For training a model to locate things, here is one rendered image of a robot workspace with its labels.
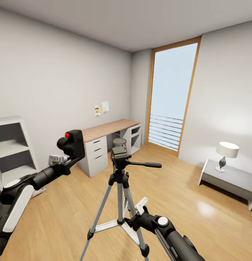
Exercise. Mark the digital camera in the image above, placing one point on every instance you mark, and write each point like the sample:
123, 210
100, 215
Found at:
72, 144

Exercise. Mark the fixed window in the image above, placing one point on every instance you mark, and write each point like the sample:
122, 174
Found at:
171, 78

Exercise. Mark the camera tripod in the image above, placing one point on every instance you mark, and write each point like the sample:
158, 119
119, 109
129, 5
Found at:
120, 161

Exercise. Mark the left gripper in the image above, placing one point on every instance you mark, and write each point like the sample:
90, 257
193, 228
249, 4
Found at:
57, 170

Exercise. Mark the desk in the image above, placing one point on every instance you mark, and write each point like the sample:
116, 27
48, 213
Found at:
95, 143

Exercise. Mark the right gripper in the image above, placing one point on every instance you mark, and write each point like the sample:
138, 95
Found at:
138, 221

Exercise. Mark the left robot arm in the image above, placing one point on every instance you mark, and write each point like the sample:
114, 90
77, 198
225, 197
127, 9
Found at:
16, 195

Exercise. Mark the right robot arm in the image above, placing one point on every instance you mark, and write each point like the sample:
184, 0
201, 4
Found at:
177, 247

